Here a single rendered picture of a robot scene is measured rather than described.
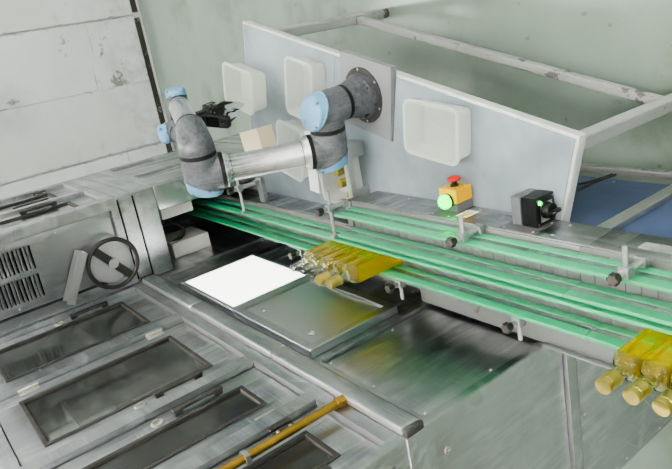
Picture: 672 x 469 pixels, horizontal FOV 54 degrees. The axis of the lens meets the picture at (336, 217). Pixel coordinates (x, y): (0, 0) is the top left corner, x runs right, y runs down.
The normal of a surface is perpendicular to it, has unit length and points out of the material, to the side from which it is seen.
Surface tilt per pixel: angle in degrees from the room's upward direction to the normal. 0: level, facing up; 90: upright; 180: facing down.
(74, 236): 90
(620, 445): 90
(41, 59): 90
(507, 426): 90
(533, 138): 0
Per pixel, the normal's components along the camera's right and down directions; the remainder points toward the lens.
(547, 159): -0.78, 0.31
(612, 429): 0.60, 0.14
